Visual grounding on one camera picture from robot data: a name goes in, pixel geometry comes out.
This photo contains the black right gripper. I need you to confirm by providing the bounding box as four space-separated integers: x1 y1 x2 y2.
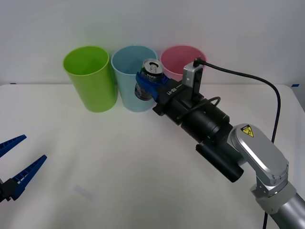
135 71 205 125

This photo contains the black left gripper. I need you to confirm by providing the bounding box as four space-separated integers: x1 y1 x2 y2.
0 134 48 202

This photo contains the dark drink can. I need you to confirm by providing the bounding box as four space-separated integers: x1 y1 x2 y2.
134 58 165 101

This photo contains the pink plastic bin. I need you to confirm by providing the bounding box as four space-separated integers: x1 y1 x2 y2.
160 44 207 83

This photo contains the pale blue plastic bin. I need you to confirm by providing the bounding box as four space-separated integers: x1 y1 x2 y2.
111 45 158 113

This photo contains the yellow-green plastic bin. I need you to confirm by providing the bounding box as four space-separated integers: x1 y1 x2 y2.
62 45 118 114

